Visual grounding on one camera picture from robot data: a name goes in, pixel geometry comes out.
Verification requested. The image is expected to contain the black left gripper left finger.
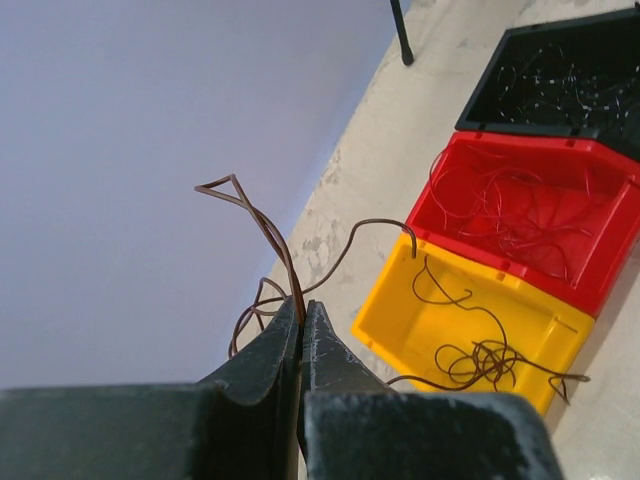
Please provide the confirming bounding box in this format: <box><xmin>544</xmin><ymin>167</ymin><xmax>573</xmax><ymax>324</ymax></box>
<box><xmin>1</xmin><ymin>301</ymin><xmax>302</xmax><ymax>479</ymax></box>

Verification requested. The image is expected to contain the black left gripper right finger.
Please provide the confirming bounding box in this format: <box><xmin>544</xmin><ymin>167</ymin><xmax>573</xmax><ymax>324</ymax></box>
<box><xmin>298</xmin><ymin>301</ymin><xmax>563</xmax><ymax>479</ymax></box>

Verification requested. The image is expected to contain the black wire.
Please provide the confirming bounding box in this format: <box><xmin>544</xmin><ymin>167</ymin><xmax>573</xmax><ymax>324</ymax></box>
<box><xmin>494</xmin><ymin>42</ymin><xmax>640</xmax><ymax>131</ymax></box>
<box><xmin>387</xmin><ymin>254</ymin><xmax>591</xmax><ymax>405</ymax></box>

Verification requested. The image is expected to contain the brown wire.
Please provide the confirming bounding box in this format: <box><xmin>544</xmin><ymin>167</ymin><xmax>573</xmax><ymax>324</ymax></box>
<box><xmin>193</xmin><ymin>173</ymin><xmax>419</xmax><ymax>359</ymax></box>

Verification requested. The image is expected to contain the yellow plastic bin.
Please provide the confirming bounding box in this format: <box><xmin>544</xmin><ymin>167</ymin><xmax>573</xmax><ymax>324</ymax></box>
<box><xmin>352</xmin><ymin>233</ymin><xmax>594</xmax><ymax>413</ymax></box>

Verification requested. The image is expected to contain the red plastic bin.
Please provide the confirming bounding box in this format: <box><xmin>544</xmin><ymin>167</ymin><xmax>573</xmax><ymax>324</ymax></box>
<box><xmin>407</xmin><ymin>132</ymin><xmax>639</xmax><ymax>317</ymax></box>

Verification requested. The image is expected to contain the black music stand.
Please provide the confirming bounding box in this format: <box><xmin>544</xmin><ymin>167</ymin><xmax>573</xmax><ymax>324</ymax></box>
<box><xmin>390</xmin><ymin>0</ymin><xmax>414</xmax><ymax>67</ymax></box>

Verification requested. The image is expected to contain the black plastic bin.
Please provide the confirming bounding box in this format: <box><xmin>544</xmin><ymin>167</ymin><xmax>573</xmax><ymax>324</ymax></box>
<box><xmin>455</xmin><ymin>6</ymin><xmax>639</xmax><ymax>160</ymax></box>

